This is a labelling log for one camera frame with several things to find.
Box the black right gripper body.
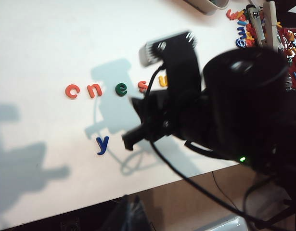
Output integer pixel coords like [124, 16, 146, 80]
[140, 90, 206, 140]

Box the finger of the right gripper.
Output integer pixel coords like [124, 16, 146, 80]
[130, 96, 151, 116]
[122, 126, 151, 151]

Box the orange letter s magnet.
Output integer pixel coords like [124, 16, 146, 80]
[137, 80, 149, 93]

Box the green letter e magnet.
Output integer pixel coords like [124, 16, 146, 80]
[115, 83, 128, 96]

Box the yellow letter u magnet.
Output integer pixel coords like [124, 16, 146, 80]
[158, 75, 169, 88]

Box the dark blue letter y magnet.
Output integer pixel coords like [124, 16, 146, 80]
[96, 135, 110, 156]

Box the orange letter n magnet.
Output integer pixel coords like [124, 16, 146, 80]
[84, 84, 103, 99]

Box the orange letter c magnet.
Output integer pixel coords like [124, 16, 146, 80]
[64, 84, 80, 99]

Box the loose blue letter g magnet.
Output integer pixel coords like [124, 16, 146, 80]
[235, 36, 247, 49]

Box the red bag of letters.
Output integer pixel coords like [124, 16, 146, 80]
[276, 26, 296, 91]

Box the beige pulp tray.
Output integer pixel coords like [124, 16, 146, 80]
[182, 0, 229, 15]

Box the beige handheld heat sealer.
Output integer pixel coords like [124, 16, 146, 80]
[245, 0, 279, 49]

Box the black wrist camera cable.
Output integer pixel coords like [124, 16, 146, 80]
[144, 67, 281, 231]

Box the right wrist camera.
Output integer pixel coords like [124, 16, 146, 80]
[139, 30, 202, 92]

